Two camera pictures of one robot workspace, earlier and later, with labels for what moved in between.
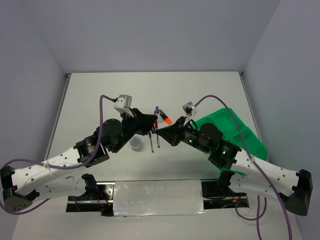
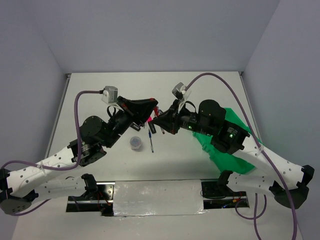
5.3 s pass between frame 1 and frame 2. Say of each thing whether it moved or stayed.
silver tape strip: stayed
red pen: moved
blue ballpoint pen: stayed
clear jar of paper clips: stayed
